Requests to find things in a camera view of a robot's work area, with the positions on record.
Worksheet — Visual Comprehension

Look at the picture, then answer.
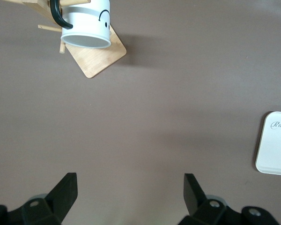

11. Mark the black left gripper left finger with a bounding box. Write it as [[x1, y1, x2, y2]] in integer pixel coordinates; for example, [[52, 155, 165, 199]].
[[7, 172, 79, 225]]

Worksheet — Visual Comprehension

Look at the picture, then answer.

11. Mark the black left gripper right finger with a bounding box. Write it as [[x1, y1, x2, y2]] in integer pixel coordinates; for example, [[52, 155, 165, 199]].
[[177, 173, 244, 225]]

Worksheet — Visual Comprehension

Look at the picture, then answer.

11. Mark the white smiley mug black handle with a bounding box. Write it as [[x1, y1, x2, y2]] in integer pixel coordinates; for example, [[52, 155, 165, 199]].
[[49, 0, 112, 50]]

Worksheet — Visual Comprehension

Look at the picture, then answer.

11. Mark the white rectangular tray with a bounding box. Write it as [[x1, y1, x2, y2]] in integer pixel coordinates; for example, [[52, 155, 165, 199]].
[[255, 111, 281, 177]]

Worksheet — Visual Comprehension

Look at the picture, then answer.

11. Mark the wooden mug stand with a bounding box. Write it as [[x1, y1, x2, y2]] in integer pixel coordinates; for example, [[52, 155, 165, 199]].
[[14, 0, 127, 79]]

